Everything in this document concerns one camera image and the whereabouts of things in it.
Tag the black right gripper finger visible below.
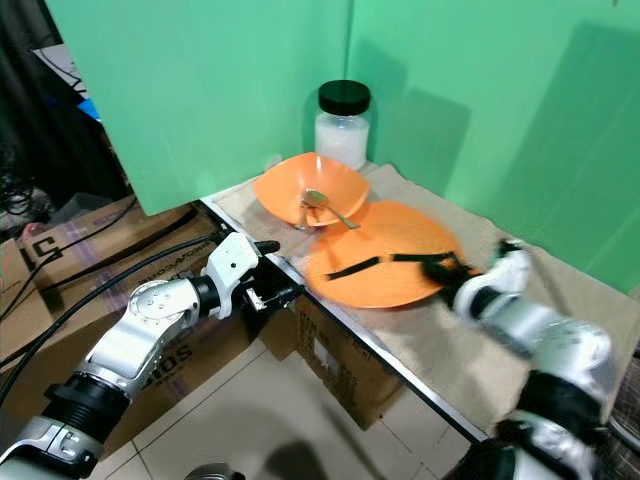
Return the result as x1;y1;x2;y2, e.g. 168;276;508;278
323;254;439;283

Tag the orange plate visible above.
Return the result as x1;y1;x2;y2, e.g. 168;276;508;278
304;200;467;310

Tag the orange bowl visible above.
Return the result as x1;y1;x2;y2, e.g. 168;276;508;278
252;152;372;230

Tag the metal spoon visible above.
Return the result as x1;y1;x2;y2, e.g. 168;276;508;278
302;189;362;232

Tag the metal framed table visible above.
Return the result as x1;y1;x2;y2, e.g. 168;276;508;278
198;158;640;480

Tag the beige burlap table cloth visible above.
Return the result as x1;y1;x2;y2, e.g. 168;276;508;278
210;160;640;438

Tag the white labelled cardboard box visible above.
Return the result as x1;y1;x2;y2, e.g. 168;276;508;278
294;293;402;432

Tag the black lidded glass jar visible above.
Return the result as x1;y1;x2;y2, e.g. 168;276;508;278
314;80;374;172

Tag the green backdrop board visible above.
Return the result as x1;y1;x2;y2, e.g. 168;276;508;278
45;0;353;216
346;0;640;296

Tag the large printed cardboard box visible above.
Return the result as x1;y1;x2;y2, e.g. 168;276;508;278
0;200;307;453

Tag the grey robot foot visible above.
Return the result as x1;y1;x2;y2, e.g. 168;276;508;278
185;462;243;480

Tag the blue plastic item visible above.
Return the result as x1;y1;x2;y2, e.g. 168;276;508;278
74;94;102;122

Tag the dark curtain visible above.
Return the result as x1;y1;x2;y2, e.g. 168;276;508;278
0;0;153;217

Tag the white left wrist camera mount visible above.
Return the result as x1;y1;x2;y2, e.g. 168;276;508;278
207;232;267;321

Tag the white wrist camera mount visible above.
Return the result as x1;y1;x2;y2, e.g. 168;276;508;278
207;232;267;321
484;240;537;299

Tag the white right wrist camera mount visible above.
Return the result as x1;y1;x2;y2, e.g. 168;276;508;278
484;240;537;299

